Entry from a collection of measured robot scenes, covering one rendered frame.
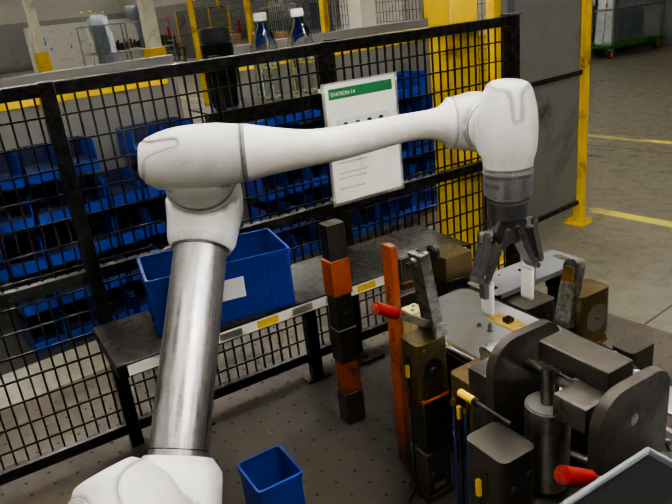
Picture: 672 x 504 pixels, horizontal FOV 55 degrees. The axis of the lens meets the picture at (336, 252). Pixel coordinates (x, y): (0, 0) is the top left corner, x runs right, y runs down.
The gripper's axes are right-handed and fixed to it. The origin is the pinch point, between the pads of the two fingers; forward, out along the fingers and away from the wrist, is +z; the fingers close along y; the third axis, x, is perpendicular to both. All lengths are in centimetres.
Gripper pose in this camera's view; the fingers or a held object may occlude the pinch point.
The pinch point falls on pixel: (507, 295)
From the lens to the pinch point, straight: 132.4
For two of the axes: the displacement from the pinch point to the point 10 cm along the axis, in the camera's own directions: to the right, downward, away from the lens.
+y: -8.5, 2.6, -4.6
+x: 5.2, 2.6, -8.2
